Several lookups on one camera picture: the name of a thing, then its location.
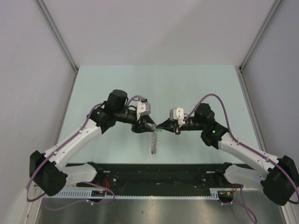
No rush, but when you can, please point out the right aluminium frame post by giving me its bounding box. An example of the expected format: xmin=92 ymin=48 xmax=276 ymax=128
xmin=238 ymin=0 xmax=284 ymax=71

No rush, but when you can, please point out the white slotted cable duct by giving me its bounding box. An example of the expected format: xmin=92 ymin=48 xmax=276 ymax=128
xmin=56 ymin=188 xmax=232 ymax=200

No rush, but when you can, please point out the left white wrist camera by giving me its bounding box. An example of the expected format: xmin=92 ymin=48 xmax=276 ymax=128
xmin=136 ymin=100 xmax=151 ymax=116

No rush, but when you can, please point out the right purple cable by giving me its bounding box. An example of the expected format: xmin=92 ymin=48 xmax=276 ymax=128
xmin=183 ymin=93 xmax=299 ymax=222

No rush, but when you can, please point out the aluminium side rail right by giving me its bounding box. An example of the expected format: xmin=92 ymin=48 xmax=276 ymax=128
xmin=237 ymin=67 xmax=290 ymax=224

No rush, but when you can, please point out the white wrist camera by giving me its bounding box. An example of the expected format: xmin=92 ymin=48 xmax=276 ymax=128
xmin=170 ymin=107 xmax=185 ymax=126
xmin=136 ymin=100 xmax=151 ymax=116

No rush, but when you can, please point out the aluminium frame post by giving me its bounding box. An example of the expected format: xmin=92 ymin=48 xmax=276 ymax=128
xmin=34 ymin=0 xmax=78 ymax=74
xmin=238 ymin=0 xmax=284 ymax=71

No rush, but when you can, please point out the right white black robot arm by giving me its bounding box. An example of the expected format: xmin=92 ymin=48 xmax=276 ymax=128
xmin=158 ymin=103 xmax=299 ymax=206

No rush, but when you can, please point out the left aluminium frame post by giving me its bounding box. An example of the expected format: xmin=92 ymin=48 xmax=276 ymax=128
xmin=34 ymin=0 xmax=78 ymax=74

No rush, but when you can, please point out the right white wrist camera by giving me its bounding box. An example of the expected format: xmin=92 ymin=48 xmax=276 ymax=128
xmin=170 ymin=107 xmax=185 ymax=126

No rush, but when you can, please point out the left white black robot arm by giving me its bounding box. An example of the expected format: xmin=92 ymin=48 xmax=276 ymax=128
xmin=29 ymin=90 xmax=154 ymax=196

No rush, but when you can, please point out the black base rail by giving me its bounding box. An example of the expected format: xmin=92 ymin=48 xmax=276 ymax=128
xmin=91 ymin=163 xmax=234 ymax=189

